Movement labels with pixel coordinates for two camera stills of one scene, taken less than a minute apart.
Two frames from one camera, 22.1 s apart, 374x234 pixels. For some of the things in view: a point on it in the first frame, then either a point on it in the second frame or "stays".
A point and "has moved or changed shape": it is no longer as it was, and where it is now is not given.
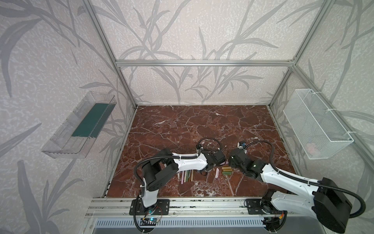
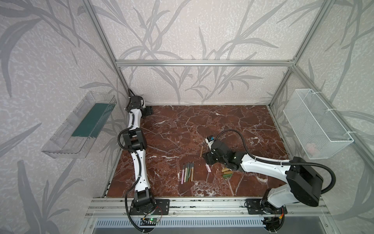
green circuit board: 151,221 stays
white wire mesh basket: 315,128 stays
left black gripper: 212,165 to 147,110
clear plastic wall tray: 72,138 stays
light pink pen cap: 217,173 has moved or changed shape
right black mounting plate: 254,207 stays
